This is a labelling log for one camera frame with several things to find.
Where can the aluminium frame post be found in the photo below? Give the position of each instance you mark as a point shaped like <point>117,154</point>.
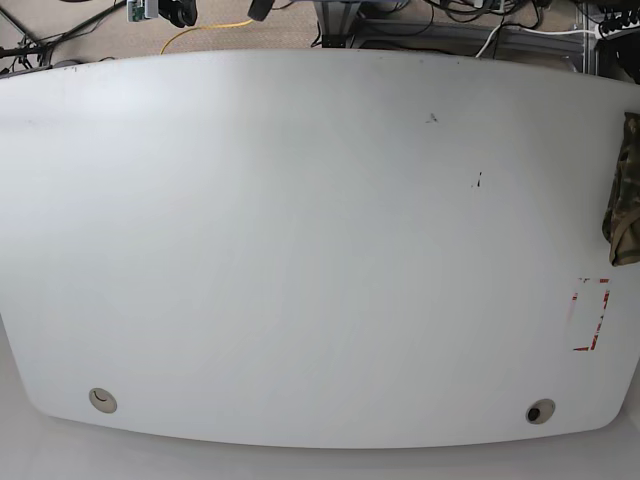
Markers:
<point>335,19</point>

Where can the camouflage T-shirt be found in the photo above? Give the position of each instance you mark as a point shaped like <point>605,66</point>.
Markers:
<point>621,220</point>

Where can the left table grommet hole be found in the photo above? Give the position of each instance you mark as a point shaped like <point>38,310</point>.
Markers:
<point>103,401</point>

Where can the table grommet hole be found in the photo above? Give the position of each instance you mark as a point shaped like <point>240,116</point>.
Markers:
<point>540,411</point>
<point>103,401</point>

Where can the red tape rectangle marking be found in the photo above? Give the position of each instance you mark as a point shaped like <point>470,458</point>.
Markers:
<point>586,314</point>

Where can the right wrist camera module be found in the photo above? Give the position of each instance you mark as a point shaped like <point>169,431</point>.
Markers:
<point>141,10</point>

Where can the black tripod stand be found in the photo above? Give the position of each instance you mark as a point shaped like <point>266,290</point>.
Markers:
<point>43,48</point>

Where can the right table grommet hole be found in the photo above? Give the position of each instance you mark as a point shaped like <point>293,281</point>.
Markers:
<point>540,411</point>

